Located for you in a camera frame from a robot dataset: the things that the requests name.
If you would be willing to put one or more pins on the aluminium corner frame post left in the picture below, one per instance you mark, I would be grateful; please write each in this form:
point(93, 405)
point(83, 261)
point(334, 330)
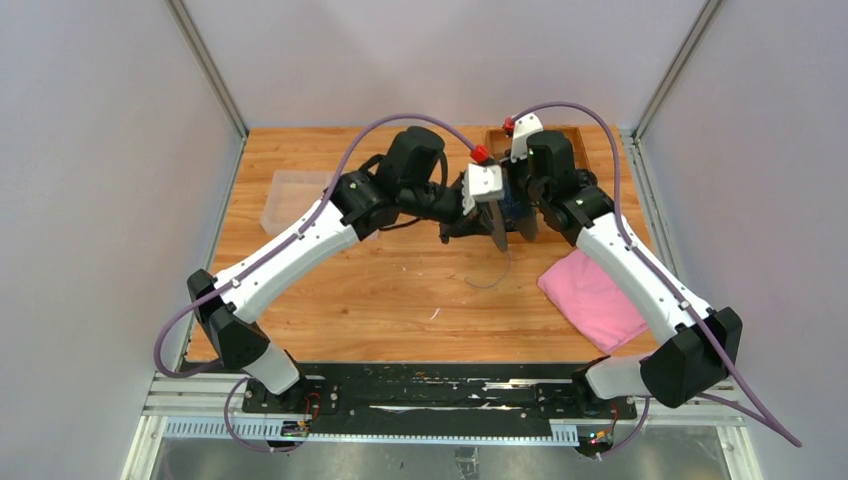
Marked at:
point(195, 42)

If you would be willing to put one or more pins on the aluminium rail frame front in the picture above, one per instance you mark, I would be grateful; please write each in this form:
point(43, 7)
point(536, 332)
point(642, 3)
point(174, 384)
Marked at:
point(195, 429)

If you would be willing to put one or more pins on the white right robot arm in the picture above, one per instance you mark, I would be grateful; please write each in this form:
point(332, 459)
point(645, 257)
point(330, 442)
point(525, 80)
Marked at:
point(697, 343)

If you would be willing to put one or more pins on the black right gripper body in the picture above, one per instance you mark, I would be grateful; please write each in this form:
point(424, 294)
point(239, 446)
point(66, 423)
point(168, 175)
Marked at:
point(537, 194)

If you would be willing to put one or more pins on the pink cloth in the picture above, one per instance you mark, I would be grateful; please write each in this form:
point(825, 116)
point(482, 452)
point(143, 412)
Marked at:
point(592, 302)

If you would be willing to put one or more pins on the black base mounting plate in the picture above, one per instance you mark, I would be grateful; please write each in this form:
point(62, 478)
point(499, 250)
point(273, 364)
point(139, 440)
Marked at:
point(436, 399)

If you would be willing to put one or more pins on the dark grey filament spool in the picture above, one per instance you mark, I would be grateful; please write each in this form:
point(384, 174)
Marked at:
point(528, 226)

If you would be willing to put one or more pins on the clear plastic divided tray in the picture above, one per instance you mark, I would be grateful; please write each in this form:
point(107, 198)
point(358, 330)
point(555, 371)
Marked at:
point(290, 196)

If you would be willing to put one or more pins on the wooden compartment organizer tray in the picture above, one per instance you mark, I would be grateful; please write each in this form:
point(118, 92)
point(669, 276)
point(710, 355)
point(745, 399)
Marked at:
point(576, 142)

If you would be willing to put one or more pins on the aluminium corner frame post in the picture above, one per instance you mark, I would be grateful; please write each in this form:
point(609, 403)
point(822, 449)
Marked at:
point(706, 15)
point(195, 42)

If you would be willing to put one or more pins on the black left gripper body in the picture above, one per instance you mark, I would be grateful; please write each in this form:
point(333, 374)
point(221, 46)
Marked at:
point(433, 202)

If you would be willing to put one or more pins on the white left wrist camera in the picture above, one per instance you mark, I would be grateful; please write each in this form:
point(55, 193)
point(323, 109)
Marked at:
point(481, 184)

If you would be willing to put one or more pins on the aluminium corner frame post right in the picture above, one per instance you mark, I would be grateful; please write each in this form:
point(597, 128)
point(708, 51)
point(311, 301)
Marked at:
point(706, 15)

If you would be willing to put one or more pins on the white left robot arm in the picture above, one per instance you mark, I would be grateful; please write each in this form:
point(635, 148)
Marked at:
point(355, 205)

